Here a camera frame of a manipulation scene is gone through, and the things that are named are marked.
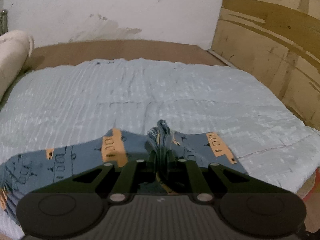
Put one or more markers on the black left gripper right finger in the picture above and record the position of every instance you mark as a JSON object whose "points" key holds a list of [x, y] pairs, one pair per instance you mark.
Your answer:
{"points": [[185, 176]]}

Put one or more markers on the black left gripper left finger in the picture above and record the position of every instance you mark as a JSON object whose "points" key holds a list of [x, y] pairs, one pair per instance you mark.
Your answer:
{"points": [[106, 183]]}

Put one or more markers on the blue pants with orange trucks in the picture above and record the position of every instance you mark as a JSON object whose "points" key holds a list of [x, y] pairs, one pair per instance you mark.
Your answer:
{"points": [[26, 172]]}

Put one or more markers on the light blue striped bed quilt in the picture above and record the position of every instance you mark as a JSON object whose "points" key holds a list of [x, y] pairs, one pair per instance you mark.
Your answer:
{"points": [[68, 105]]}

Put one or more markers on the plywood wardrobe panel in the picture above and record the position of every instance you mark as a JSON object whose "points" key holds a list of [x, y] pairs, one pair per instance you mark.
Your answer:
{"points": [[277, 41]]}

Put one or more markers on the rolled cream blanket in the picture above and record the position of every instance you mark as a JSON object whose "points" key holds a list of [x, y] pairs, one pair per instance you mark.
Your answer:
{"points": [[16, 48]]}

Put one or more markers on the ornate metal headboard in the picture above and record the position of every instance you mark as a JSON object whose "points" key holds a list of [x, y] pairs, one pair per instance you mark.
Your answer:
{"points": [[3, 22]]}

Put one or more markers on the brown wooden bed frame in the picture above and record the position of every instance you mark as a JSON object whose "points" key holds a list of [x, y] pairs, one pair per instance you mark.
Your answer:
{"points": [[74, 53]]}

